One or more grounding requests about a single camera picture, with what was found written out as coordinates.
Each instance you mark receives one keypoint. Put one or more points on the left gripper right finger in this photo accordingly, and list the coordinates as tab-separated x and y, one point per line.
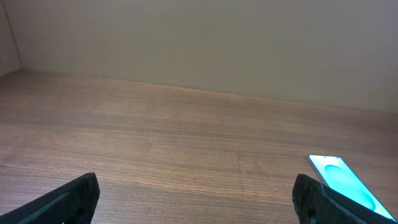
315	203

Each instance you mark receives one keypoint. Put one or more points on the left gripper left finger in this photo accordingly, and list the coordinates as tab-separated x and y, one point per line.
74	202

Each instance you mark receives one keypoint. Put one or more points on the turquoise screen smartphone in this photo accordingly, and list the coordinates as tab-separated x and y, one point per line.
335	173

